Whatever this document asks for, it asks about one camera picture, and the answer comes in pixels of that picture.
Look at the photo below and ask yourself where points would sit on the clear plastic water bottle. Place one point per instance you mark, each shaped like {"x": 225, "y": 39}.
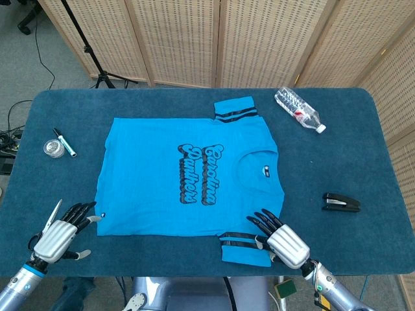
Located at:
{"x": 298, "y": 108}

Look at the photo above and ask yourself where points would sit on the blue jeans leg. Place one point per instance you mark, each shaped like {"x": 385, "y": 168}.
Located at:
{"x": 78, "y": 291}

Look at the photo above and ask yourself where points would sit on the silver metal tube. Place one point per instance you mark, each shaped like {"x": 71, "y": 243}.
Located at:
{"x": 282, "y": 304}

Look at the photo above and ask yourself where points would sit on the blue printed T-shirt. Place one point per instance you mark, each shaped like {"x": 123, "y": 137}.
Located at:
{"x": 146, "y": 178}

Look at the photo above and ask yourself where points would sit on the black stapler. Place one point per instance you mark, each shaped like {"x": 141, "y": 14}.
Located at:
{"x": 340, "y": 202}

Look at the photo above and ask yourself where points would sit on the round clear container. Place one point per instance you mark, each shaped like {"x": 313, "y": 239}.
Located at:
{"x": 53, "y": 148}

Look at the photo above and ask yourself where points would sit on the green yellow sponge block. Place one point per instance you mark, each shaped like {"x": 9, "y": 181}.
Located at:
{"x": 285, "y": 289}

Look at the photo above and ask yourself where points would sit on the green white marker pen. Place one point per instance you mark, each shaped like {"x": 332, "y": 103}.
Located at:
{"x": 66, "y": 145}

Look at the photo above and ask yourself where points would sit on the blue-grey robot torso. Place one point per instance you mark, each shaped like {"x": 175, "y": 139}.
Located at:
{"x": 194, "y": 294}

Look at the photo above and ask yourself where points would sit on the white perforated plate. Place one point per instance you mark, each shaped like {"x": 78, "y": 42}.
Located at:
{"x": 136, "y": 303}

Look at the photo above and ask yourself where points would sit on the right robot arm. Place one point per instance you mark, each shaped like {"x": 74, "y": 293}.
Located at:
{"x": 337, "y": 291}

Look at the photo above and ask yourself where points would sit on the black office chair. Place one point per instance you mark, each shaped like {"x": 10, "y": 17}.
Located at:
{"x": 27, "y": 24}

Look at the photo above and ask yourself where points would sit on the dark blue table mat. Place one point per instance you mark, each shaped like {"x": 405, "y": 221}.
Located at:
{"x": 194, "y": 100}

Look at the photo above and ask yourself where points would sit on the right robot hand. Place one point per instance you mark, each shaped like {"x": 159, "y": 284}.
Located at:
{"x": 288, "y": 246}

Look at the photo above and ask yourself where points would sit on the wicker folding screen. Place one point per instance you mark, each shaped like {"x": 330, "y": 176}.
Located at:
{"x": 181, "y": 39}

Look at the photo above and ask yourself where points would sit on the black tripod stand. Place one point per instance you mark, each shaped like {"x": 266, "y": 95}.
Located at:
{"x": 87, "y": 48}

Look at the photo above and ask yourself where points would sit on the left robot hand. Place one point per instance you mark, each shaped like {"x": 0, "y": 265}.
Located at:
{"x": 53, "y": 241}

